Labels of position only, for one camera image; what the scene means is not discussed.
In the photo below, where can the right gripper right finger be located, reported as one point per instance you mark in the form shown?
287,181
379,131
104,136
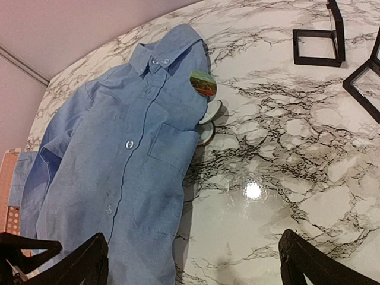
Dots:
300,261

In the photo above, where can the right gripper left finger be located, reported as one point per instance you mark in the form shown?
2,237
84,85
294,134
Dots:
88,264

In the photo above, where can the blue button-up shirt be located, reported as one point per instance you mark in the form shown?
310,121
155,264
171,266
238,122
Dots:
113,159

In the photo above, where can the orange portrait round brooch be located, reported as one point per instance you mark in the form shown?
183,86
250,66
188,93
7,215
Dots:
206,133

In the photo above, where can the dark floral round brooch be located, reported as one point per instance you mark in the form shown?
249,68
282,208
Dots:
213,107

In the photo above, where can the pink plastic basket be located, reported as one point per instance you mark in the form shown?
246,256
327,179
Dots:
15,166

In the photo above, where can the open black frame box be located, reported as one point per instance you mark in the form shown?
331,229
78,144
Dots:
363,83

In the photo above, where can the upright black frame box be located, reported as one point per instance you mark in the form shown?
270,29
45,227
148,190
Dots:
325,48

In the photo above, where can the left aluminium corner post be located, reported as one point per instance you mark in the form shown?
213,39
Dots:
24,66

